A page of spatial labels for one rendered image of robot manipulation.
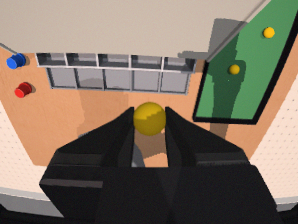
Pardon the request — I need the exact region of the blue plug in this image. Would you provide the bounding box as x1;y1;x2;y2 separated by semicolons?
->
6;53;26;69

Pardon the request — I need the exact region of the yellow ball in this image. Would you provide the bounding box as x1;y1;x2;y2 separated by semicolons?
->
263;27;274;38
229;65;240;74
134;102;166;136

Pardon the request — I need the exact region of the red plug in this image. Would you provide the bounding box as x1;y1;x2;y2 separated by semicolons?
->
14;82;32;98

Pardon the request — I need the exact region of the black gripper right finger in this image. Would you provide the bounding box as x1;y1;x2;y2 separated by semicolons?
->
165;106;251;167

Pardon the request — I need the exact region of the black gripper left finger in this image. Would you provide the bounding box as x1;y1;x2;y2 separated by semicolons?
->
48;107;135;167

